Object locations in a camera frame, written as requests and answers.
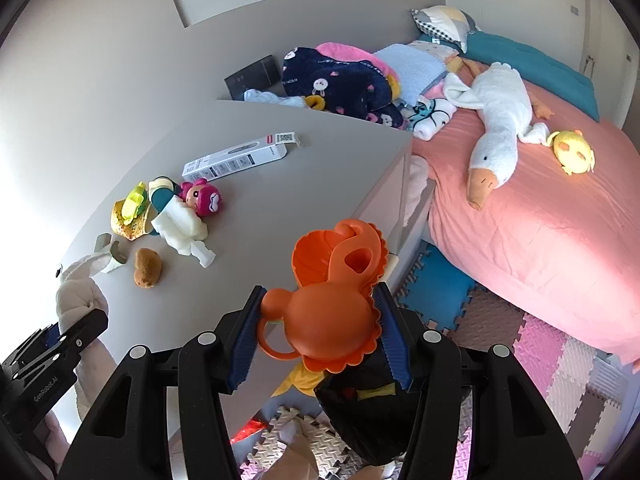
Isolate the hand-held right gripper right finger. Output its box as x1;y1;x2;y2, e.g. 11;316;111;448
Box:
372;282;583;480

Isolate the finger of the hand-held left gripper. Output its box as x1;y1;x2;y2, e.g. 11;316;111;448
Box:
47;309;109;361

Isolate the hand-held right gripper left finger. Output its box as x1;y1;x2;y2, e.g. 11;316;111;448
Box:
71;285;268;480

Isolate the white plush rabbit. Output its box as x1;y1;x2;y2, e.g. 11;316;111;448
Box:
52;254;118;421

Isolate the orange plastic duck toy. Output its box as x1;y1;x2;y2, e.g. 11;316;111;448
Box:
256;219;390;373

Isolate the black trash bin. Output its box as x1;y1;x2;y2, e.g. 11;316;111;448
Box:
315;340;476;466

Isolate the yellow green cup toy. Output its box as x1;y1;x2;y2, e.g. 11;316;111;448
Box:
111;199;153;240

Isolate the white plastic bottle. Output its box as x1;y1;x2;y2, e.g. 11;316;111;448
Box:
151;195;217;267

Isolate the pink doll toy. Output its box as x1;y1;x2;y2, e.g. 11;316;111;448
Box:
180;178;224;217

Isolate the yellow plush toy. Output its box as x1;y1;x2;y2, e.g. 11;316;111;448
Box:
272;360;321;398

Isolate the brown round toy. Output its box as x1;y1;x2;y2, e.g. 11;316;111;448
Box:
134;247;162;289

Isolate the red packet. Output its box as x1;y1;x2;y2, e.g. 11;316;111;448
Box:
230;420;266;446

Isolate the person's left leg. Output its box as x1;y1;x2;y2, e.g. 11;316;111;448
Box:
262;430;321;480

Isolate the grey cabinet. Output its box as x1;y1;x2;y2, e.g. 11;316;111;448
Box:
59;99;436;461

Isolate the teal and cream toy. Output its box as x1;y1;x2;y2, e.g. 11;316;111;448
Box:
148;176;176;213

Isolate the foam puzzle floor mat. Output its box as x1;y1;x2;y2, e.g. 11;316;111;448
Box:
240;240;626;480

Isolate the pale pink fluffy cloth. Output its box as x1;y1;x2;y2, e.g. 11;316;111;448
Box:
402;160;431;221

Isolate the bed with pink sheet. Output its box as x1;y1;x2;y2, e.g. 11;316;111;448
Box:
410;60;640;366

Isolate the long white cardboard box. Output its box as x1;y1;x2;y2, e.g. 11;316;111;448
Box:
182;131;301;182

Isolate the white printed cloth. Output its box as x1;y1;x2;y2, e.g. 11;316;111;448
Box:
405;96;458;142

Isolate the white goose plush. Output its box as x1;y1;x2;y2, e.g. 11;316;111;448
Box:
443;61;551;211

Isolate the small light blue cloth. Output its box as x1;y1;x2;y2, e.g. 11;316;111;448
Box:
244;89;306;108

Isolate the yellow chick plush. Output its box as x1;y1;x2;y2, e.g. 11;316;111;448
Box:
546;130;596;177

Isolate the navy printed blanket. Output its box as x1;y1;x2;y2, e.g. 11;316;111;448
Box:
281;46;406;131

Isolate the black box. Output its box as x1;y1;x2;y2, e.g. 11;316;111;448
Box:
224;55;281;101

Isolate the light blue dotted blanket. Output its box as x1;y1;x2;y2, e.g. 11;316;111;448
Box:
372;42;448;106

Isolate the yellow patterned cloth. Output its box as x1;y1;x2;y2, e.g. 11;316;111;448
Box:
447;55;481;78

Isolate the pink fluffy blanket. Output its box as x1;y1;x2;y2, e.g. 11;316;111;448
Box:
316;42;401;86

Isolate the teal quilt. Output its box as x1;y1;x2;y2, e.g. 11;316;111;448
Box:
417;30;601;122

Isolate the patterned pillow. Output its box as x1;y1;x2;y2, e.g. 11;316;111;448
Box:
411;6;481;53

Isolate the white wardrobe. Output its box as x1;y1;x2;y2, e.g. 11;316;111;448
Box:
580;0;640;131

